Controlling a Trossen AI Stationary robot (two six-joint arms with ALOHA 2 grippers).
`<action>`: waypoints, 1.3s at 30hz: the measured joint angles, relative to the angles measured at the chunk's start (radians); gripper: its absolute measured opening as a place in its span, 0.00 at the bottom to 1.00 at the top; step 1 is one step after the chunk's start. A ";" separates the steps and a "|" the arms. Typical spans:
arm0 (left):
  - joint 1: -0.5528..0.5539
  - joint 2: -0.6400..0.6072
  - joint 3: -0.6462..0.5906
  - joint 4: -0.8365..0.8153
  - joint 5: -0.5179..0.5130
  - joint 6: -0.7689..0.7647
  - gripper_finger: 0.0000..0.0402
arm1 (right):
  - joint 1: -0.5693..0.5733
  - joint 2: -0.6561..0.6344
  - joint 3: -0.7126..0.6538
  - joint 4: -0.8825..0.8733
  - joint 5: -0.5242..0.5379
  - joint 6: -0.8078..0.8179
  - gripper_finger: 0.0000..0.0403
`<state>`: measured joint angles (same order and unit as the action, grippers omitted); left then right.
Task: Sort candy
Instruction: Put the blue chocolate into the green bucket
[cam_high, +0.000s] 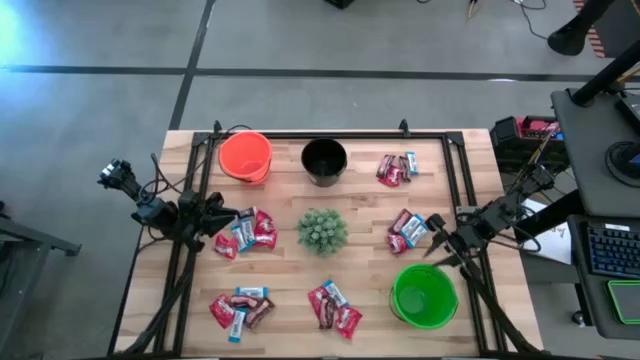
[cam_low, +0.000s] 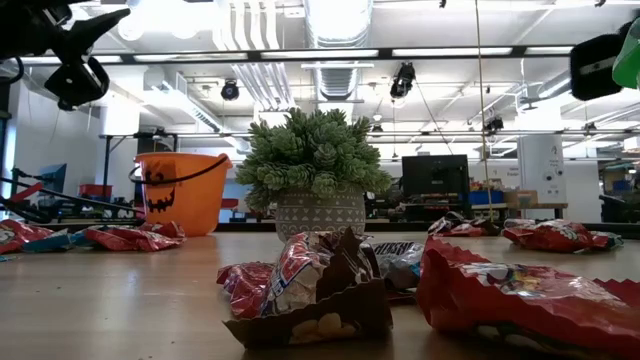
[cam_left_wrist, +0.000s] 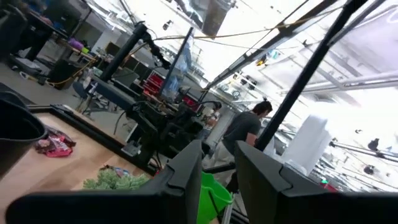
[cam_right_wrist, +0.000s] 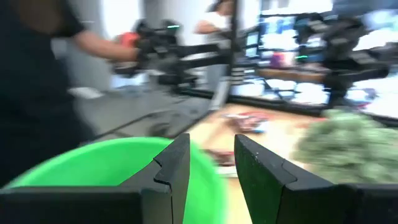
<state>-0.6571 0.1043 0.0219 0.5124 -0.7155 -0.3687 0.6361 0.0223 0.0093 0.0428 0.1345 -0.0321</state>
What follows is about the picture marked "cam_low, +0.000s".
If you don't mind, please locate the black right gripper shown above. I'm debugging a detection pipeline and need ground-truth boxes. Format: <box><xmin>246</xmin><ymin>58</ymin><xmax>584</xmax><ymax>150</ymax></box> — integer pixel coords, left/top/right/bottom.
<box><xmin>569</xmin><ymin>33</ymin><xmax>627</xmax><ymax>101</ymax></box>

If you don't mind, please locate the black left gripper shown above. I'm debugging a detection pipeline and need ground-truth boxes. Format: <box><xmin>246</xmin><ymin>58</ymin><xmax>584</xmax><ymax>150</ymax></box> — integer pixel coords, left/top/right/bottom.
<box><xmin>0</xmin><ymin>0</ymin><xmax>132</xmax><ymax>64</ymax></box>

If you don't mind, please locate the green plastic object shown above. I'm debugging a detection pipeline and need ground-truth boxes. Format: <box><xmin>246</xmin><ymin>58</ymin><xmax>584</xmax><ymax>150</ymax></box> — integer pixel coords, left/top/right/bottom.
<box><xmin>612</xmin><ymin>18</ymin><xmax>640</xmax><ymax>91</ymax></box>

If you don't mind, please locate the white pillar cabinet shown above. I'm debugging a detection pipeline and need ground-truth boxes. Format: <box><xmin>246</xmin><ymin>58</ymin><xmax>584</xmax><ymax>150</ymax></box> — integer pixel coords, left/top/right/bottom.
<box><xmin>517</xmin><ymin>133</ymin><xmax>567</xmax><ymax>205</ymax></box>

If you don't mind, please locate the monitor with blue screen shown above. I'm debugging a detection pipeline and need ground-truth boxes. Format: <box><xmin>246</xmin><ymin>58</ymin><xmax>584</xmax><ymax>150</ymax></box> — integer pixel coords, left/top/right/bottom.
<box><xmin>38</xmin><ymin>163</ymin><xmax>68</xmax><ymax>197</ymax></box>

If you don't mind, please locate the red storage bin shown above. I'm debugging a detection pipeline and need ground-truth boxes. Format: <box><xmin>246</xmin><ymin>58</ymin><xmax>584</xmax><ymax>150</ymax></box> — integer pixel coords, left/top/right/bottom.
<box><xmin>78</xmin><ymin>183</ymin><xmax>114</xmax><ymax>199</ymax></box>

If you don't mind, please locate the cardboard box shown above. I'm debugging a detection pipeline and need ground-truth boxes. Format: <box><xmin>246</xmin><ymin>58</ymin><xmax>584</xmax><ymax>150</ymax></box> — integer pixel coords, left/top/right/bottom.
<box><xmin>503</xmin><ymin>189</ymin><xmax>539</xmax><ymax>205</ymax></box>

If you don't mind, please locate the wooden workbench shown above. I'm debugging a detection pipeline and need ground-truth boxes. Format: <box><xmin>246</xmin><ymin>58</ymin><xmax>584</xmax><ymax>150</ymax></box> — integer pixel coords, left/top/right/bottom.
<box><xmin>469</xmin><ymin>202</ymin><xmax>569</xmax><ymax>221</ymax></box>

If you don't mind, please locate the blue storage bin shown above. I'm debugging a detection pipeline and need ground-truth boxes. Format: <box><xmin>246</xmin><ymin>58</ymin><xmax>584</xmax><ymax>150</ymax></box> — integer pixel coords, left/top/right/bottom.
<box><xmin>468</xmin><ymin>189</ymin><xmax>505</xmax><ymax>205</ymax></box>

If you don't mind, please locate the orange pumpkin face bucket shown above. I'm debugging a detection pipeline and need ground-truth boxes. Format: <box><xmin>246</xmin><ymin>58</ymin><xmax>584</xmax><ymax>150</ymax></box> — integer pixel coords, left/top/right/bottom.
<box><xmin>133</xmin><ymin>152</ymin><xmax>234</xmax><ymax>238</ymax></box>

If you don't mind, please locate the black computer monitor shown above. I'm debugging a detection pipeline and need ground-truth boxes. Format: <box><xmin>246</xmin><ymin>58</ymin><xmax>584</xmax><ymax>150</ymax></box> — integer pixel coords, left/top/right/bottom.
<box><xmin>401</xmin><ymin>154</ymin><xmax>471</xmax><ymax>197</ymax></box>

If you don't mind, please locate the blue white Hershey's bar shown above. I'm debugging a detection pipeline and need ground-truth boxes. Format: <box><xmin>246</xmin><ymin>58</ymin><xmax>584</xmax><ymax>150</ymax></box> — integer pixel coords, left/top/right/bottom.
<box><xmin>22</xmin><ymin>228</ymin><xmax>89</xmax><ymax>254</ymax></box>

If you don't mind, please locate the silver brown Hershey's wrapper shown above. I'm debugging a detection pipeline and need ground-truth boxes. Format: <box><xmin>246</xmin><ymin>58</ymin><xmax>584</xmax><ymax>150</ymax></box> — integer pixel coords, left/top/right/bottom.
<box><xmin>372</xmin><ymin>241</ymin><xmax>426</xmax><ymax>292</ymax></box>

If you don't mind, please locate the potted artificial succulent plant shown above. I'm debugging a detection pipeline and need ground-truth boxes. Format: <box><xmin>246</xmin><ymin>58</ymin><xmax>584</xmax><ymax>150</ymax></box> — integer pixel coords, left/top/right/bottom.
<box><xmin>234</xmin><ymin>107</ymin><xmax>394</xmax><ymax>245</ymax></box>

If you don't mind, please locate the yellow hanging cord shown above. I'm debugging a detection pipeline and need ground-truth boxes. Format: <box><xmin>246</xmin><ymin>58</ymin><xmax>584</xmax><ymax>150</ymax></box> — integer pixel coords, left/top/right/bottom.
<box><xmin>473</xmin><ymin>0</ymin><xmax>495</xmax><ymax>221</ymax></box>

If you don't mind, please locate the black metal stand frame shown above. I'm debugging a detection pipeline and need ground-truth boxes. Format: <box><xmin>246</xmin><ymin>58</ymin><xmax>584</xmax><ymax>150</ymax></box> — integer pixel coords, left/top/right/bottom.
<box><xmin>98</xmin><ymin>130</ymin><xmax>179</xmax><ymax>221</ymax></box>

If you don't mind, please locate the long black cable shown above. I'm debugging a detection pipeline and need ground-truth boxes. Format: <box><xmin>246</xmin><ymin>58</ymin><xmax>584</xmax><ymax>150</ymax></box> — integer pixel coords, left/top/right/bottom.
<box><xmin>0</xmin><ymin>174</ymin><xmax>146</xmax><ymax>216</ymax></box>

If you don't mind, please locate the red handled clamp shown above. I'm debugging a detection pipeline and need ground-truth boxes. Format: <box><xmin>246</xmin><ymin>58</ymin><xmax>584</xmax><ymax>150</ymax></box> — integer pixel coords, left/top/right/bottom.
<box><xmin>0</xmin><ymin>182</ymin><xmax>51</xmax><ymax>224</ymax></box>

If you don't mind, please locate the silver ceiling air duct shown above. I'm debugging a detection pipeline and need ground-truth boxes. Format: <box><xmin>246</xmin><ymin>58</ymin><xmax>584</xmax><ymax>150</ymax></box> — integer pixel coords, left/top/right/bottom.
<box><xmin>303</xmin><ymin>0</ymin><xmax>374</xmax><ymax>102</ymax></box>

